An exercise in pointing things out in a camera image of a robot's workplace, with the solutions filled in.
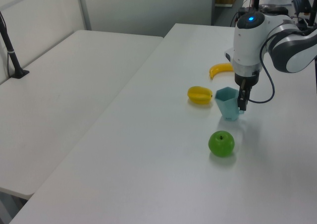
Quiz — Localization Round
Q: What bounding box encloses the teal hexagonal mug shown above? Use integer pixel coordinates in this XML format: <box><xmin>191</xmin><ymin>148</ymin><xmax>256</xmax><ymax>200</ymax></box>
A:
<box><xmin>214</xmin><ymin>86</ymin><xmax>246</xmax><ymax>122</ymax></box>

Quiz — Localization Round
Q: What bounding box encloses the green apple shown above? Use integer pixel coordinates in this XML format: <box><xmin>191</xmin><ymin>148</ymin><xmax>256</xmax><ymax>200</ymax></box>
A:
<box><xmin>208</xmin><ymin>130</ymin><xmax>235</xmax><ymax>158</ymax></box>

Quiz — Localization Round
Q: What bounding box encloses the yellow starfruit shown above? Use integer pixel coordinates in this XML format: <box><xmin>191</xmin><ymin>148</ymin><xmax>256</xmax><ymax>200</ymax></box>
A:
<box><xmin>187</xmin><ymin>85</ymin><xmax>214</xmax><ymax>106</ymax></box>

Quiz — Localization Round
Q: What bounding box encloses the black pole with base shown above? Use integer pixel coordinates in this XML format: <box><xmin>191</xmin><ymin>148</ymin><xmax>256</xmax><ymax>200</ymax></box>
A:
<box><xmin>0</xmin><ymin>10</ymin><xmax>30</xmax><ymax>79</ymax></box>

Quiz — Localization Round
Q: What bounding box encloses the black bag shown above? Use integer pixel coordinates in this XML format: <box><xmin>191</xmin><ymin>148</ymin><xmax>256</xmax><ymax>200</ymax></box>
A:
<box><xmin>258</xmin><ymin>4</ymin><xmax>290</xmax><ymax>15</ymax></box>

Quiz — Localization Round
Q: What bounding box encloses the black office chair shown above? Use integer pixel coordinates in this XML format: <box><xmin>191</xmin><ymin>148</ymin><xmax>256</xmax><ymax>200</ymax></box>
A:
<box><xmin>291</xmin><ymin>0</ymin><xmax>314</xmax><ymax>18</ymax></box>

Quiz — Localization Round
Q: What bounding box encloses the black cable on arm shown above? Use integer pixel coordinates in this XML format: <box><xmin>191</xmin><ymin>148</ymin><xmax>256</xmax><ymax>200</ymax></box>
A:
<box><xmin>247</xmin><ymin>32</ymin><xmax>276</xmax><ymax>104</ymax></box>

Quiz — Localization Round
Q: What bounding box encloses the white partition frame post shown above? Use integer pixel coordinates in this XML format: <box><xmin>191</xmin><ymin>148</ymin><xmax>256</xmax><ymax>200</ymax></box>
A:
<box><xmin>76</xmin><ymin>0</ymin><xmax>93</xmax><ymax>32</ymax></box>

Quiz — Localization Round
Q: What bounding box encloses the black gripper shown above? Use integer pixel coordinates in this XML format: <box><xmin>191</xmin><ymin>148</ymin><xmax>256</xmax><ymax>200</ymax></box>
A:
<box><xmin>234</xmin><ymin>71</ymin><xmax>260</xmax><ymax>112</ymax></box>

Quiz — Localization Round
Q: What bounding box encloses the yellow banana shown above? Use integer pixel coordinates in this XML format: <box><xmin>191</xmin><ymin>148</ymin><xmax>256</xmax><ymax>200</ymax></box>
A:
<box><xmin>209</xmin><ymin>62</ymin><xmax>235</xmax><ymax>80</ymax></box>

